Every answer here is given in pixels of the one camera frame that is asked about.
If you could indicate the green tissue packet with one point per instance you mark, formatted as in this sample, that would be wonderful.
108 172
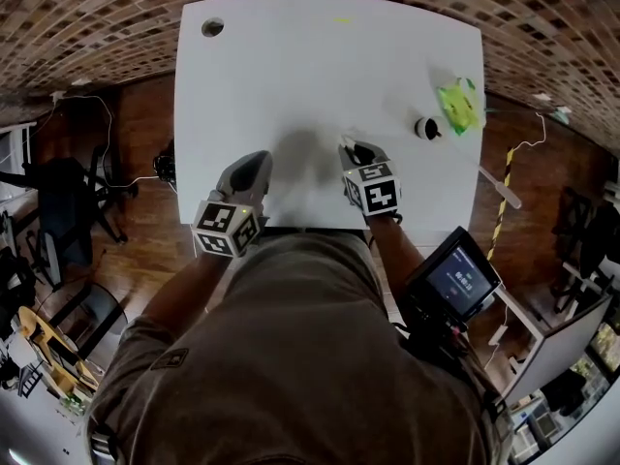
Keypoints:
457 104

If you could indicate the small black and white cup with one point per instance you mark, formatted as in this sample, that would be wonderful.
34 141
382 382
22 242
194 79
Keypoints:
427 127

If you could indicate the white stick tool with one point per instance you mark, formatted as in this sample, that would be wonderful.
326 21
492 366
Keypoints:
501 188

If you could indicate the person's olive shirt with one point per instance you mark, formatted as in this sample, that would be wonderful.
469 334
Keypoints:
290 366

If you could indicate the black monitor with screen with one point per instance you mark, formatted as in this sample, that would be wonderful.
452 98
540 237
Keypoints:
457 276

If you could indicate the yellow black striped pole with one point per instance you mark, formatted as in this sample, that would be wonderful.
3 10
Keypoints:
501 206

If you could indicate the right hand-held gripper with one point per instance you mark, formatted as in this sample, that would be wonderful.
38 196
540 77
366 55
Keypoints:
380 194

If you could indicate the black chair with frame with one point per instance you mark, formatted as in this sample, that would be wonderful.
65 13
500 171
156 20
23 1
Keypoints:
588 240

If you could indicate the person's left forearm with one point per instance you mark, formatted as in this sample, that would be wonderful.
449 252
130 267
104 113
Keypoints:
194 284

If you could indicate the white side desk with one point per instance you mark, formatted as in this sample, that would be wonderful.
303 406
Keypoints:
557 347

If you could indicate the black office chair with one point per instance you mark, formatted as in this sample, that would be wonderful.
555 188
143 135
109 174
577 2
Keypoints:
63 196

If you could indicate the black round device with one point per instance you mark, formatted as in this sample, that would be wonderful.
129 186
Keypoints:
164 166

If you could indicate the person's right forearm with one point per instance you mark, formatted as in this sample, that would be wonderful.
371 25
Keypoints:
394 247

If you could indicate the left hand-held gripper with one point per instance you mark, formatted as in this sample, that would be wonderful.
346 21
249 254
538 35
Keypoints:
225 223

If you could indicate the white table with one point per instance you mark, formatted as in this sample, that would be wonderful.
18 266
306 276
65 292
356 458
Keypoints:
300 80

